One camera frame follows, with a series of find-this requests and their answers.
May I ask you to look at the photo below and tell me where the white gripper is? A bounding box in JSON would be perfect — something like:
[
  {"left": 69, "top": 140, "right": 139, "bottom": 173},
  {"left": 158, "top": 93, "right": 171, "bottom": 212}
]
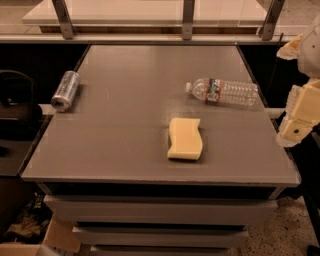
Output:
[{"left": 276, "top": 33, "right": 320, "bottom": 147}]

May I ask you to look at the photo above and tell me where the clear plastic water bottle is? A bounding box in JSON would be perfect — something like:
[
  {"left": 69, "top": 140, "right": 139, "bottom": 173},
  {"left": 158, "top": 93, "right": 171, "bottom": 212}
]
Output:
[{"left": 185, "top": 78, "right": 258, "bottom": 106}]

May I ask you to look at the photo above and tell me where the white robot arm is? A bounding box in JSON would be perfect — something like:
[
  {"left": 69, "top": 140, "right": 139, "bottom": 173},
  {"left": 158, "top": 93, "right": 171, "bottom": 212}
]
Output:
[{"left": 276, "top": 14, "right": 320, "bottom": 147}]

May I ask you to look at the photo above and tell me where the silver redbull can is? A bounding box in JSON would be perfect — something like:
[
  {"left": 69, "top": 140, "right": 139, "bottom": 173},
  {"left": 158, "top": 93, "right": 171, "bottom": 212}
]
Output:
[{"left": 51, "top": 71, "right": 81, "bottom": 112}]

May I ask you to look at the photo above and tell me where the yellow sponge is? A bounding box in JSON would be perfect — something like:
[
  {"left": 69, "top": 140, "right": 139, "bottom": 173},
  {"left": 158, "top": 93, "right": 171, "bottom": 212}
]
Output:
[{"left": 167, "top": 118, "right": 203, "bottom": 160}]

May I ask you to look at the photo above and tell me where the middle grey drawer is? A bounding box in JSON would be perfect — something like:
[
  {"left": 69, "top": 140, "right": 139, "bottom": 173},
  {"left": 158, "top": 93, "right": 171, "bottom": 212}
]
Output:
[{"left": 72, "top": 227, "right": 249, "bottom": 248}]

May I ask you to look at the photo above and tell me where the grey drawer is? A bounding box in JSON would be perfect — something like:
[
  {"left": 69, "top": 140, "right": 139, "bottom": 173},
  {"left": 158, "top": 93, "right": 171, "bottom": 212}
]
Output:
[
  {"left": 72, "top": 227, "right": 249, "bottom": 248},
  {"left": 44, "top": 196, "right": 277, "bottom": 226},
  {"left": 90, "top": 246, "right": 230, "bottom": 256}
]

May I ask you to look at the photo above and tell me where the top grey drawer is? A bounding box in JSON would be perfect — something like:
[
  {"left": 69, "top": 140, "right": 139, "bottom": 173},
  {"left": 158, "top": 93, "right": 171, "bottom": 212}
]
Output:
[{"left": 44, "top": 196, "right": 277, "bottom": 226}]

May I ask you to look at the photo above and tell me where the white shelf board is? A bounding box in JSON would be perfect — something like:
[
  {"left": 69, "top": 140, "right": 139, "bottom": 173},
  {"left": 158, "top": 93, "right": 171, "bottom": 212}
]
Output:
[{"left": 21, "top": 0, "right": 268, "bottom": 28}]

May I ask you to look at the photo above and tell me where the bottom grey drawer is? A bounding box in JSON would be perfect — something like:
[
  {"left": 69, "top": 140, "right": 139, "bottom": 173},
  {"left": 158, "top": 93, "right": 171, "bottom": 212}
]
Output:
[{"left": 90, "top": 246, "right": 230, "bottom": 256}]

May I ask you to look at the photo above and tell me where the black chair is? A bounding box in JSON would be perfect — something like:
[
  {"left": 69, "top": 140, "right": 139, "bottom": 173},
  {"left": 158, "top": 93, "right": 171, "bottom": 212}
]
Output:
[{"left": 0, "top": 69, "right": 42, "bottom": 140}]

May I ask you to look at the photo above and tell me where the cardboard box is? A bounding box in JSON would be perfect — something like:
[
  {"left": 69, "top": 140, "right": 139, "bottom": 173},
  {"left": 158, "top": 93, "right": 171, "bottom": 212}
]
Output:
[{"left": 0, "top": 215, "right": 81, "bottom": 256}]

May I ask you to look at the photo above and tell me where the right metal bracket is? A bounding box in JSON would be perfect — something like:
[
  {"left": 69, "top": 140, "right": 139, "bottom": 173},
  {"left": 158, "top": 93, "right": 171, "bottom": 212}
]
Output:
[{"left": 258, "top": 0, "right": 285, "bottom": 41}]

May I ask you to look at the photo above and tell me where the left metal bracket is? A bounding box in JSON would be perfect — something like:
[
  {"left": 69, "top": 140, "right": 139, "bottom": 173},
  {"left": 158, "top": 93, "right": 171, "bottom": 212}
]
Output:
[{"left": 51, "top": 0, "right": 74, "bottom": 40}]

